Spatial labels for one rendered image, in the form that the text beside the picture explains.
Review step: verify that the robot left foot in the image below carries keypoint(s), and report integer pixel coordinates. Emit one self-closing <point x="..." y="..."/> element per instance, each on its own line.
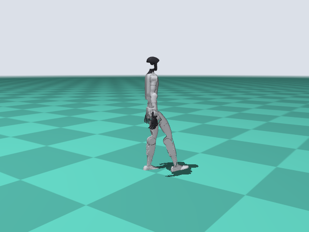
<point x="149" y="168"/>

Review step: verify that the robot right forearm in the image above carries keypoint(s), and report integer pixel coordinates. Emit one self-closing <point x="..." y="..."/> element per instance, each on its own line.
<point x="154" y="103"/>

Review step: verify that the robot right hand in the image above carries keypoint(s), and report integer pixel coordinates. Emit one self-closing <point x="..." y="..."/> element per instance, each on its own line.
<point x="154" y="122"/>

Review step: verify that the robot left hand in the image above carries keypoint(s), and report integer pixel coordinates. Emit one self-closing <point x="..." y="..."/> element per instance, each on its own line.
<point x="146" y="120"/>

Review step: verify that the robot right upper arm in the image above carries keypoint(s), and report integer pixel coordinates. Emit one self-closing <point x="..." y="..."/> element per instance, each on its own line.
<point x="153" y="81"/>

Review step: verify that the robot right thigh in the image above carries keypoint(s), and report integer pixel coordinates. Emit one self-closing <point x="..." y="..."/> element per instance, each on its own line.
<point x="164" y="125"/>

